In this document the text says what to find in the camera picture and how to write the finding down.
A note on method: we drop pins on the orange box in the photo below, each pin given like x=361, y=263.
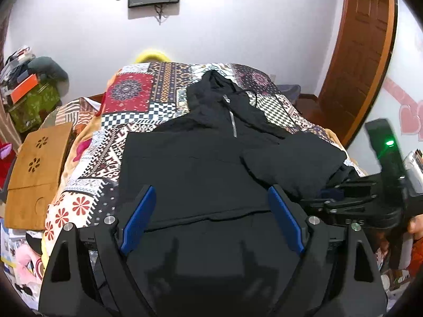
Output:
x=23, y=89

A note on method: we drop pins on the grey cushion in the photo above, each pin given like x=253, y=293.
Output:
x=49, y=67

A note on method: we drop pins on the pink heart wall stickers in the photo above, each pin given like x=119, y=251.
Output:
x=409, y=119

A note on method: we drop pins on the brown wooden door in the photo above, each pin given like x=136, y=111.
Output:
x=360, y=56

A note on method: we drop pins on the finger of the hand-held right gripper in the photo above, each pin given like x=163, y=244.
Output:
x=347, y=208
x=357, y=186

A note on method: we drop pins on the dark grey pillow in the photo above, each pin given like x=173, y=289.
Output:
x=290, y=90

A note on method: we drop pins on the bamboo lap desk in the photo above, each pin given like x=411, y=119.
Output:
x=36, y=178

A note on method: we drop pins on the person's right hand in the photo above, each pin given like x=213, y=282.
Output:
x=417, y=228

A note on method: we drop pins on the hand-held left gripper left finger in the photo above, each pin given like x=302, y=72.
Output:
x=140, y=218

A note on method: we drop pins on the red cloth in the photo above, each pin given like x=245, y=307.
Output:
x=6, y=165

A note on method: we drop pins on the black zip hooded jacket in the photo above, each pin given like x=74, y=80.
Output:
x=198, y=165

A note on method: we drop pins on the wooden bed frame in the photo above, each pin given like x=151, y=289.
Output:
x=310, y=109

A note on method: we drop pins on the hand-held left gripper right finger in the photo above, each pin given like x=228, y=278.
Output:
x=286, y=221

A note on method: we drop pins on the yellow pillow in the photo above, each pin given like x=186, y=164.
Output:
x=152, y=56

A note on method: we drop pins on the patchwork printed blanket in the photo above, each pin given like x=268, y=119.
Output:
x=132, y=89

